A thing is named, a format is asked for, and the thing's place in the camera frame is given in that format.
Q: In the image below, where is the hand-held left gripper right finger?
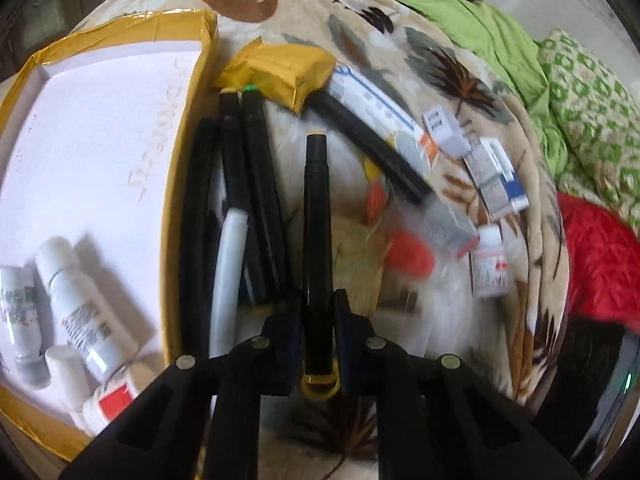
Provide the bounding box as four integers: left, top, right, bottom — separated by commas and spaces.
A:
332, 289, 583, 480

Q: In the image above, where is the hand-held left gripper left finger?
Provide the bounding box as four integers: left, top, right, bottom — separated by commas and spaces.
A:
59, 290, 305, 480

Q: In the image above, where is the white pill bottle red label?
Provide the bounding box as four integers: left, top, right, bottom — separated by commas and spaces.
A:
470, 224, 511, 300

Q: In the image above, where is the grey red small box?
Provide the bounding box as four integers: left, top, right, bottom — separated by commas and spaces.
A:
420, 205, 481, 261

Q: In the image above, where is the black marker green cap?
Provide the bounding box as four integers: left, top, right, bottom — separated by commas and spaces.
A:
240, 85, 291, 301

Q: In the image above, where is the blue white medicine box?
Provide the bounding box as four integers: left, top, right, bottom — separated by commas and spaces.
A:
462, 137, 531, 221

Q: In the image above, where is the white charger plug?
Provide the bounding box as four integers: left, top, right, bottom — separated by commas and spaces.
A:
422, 105, 473, 161

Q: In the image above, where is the yellow-rimmed white box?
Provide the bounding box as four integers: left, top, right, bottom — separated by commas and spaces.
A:
0, 7, 221, 461

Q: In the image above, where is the white marker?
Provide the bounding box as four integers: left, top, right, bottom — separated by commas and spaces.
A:
209, 207, 249, 358

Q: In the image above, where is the small orange packet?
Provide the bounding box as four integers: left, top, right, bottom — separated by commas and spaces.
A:
365, 182, 388, 226

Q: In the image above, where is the white bottle red band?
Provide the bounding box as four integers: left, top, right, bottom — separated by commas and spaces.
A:
82, 365, 151, 436

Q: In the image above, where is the large white bottle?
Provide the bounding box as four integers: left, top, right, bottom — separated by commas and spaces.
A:
35, 236, 138, 383

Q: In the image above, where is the small white bottle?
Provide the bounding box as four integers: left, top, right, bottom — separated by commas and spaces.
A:
44, 345, 93, 413

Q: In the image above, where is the white blue toothpaste box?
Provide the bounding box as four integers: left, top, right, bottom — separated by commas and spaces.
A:
325, 62, 441, 168

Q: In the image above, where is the white grey bottle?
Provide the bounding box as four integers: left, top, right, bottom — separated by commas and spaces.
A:
0, 265, 51, 388

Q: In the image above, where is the gold foil packet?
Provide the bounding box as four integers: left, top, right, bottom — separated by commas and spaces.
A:
215, 42, 335, 113

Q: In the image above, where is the leaf printed blanket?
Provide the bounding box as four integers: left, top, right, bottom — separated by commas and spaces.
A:
65, 0, 573, 480

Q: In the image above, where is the green cloth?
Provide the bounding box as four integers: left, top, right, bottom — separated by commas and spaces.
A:
357, 0, 568, 176

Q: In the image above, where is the dark wooden window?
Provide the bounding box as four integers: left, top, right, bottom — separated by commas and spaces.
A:
0, 0, 131, 76

